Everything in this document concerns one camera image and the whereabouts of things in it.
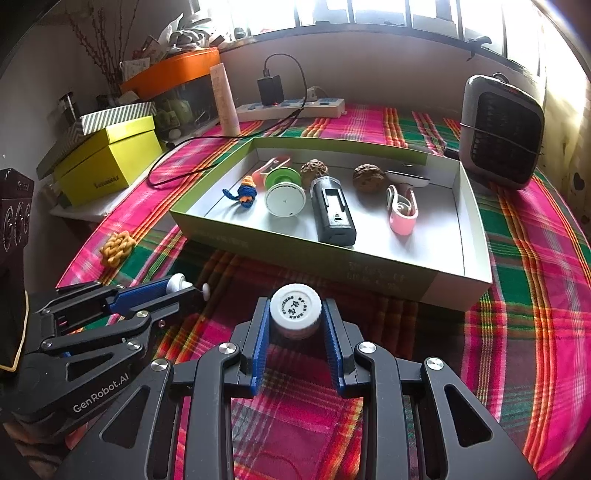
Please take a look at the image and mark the green and white cardboard tray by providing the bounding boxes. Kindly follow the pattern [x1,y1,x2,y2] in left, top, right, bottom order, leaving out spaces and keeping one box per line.
[170,137,494,311]

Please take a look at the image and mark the yellow braided knot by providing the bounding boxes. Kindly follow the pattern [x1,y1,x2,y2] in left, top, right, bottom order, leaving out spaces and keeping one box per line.
[100,232,136,267]

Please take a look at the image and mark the orange tray with clutter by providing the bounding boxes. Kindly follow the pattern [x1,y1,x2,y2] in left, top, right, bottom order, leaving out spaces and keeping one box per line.
[122,14,222,77]

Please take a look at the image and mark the small white jar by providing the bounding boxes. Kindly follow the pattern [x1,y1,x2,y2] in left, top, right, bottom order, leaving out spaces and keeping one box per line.
[270,284,322,340]

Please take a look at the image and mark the yellow box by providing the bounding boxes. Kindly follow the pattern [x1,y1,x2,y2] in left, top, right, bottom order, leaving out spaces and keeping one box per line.
[54,115,164,208]

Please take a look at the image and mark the black charger cable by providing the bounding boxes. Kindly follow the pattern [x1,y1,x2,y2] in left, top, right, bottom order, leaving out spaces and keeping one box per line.
[147,53,308,189]

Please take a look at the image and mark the blue and orange knitted toy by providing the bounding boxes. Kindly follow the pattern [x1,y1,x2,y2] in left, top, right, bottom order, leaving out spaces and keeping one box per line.
[224,175,258,209]

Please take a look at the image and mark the black round disc gadget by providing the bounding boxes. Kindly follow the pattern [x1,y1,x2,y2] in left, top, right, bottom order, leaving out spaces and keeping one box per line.
[385,170,431,188]

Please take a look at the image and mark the orange box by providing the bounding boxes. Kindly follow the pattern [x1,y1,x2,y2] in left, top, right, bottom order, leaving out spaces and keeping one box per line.
[120,47,221,100]

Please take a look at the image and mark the dark glass jar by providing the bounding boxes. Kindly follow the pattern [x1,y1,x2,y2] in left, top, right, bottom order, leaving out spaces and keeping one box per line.
[60,92,79,125]

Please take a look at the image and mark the grey space heater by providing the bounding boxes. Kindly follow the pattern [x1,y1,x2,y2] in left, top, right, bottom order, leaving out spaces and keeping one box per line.
[459,73,546,190]

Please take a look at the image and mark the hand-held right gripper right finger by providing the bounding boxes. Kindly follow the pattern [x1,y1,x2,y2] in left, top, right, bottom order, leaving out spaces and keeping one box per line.
[322,298,536,480]

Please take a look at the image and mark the green and white spool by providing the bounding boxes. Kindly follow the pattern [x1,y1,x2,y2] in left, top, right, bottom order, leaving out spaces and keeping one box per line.
[264,166,307,217]

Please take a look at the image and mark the small white bobbin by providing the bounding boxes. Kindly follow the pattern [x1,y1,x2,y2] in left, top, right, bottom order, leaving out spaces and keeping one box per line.
[166,274,213,301]

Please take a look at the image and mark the brown walnut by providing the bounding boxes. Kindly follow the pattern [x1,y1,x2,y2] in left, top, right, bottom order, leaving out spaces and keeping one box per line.
[353,165,385,191]
[300,159,329,184]

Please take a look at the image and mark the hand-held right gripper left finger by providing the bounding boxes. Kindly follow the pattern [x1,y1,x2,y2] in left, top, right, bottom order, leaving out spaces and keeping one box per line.
[55,296,271,480]

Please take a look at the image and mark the glass tank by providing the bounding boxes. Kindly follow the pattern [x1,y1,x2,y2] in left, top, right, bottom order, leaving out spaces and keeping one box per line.
[152,78,221,139]

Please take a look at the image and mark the cream tube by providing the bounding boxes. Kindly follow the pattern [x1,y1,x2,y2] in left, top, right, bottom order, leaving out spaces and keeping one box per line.
[210,63,241,138]

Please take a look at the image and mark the window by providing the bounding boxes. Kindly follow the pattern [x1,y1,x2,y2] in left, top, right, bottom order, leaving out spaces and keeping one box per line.
[194,0,555,61]

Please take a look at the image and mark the pink clip with white hook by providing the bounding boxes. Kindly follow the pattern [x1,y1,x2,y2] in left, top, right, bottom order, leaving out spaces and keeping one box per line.
[385,185,419,235]

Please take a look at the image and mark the striped gift box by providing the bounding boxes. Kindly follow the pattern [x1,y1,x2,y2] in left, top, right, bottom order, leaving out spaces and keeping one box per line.
[36,124,109,181]

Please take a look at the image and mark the green striped box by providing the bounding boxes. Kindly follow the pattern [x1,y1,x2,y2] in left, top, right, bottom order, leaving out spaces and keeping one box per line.
[78,102,158,136]

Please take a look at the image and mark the black charger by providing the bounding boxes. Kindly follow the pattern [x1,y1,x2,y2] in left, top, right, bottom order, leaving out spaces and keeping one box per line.
[257,76,284,107]

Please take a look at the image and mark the black battery pack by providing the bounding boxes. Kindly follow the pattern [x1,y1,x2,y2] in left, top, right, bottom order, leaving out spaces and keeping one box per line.
[310,176,357,246]

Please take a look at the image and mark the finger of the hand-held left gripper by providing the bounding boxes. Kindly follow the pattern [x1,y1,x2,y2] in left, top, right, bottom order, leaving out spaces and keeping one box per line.
[39,285,206,384]
[28,277,175,334]

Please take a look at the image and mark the white power strip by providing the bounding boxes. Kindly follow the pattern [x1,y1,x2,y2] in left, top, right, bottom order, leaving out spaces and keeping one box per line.
[236,97,346,123]

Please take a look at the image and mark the cream heart print curtain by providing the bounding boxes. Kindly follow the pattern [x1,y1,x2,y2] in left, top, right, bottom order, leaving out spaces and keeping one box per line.
[540,0,591,185]

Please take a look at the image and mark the dark speaker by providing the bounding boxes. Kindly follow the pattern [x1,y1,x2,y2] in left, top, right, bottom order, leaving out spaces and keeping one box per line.
[0,168,35,370]

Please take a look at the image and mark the dried branches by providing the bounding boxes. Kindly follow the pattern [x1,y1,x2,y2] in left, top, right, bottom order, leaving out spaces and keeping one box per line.
[65,4,125,97]

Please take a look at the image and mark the pink oblong case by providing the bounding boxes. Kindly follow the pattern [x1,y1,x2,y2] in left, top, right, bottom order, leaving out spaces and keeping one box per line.
[253,156,291,178]

